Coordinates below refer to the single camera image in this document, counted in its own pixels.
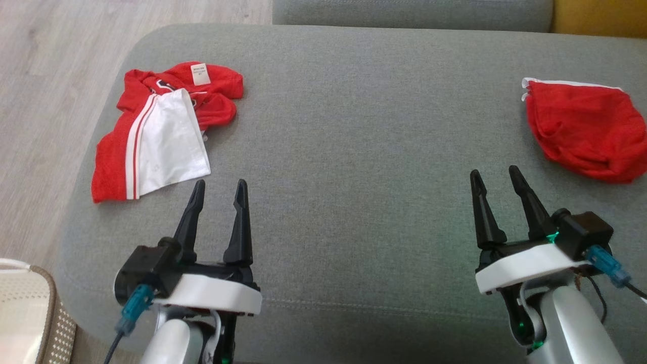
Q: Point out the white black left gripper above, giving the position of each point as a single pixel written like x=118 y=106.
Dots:
x=217 y=293

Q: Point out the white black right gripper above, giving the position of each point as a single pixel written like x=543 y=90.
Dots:
x=520 y=265

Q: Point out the red mesh shorts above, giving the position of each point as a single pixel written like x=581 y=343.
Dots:
x=581 y=126

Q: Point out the red white jersey with tag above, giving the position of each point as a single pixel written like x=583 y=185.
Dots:
x=108 y=167

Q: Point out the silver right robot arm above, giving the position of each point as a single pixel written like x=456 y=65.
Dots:
x=576 y=323

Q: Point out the grey sofa chaise seat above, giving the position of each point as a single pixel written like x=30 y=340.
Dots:
x=354 y=151

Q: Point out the beige perforated laundry basket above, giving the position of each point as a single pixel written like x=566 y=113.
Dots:
x=25 y=313

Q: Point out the yellow sofa back cushion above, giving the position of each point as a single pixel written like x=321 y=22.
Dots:
x=601 y=15

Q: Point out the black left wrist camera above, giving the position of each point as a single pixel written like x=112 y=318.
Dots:
x=146 y=268

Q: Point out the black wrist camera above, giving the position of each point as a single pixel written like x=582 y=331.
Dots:
x=146 y=268
x=586 y=232

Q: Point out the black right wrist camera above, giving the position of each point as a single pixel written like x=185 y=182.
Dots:
x=586 y=232

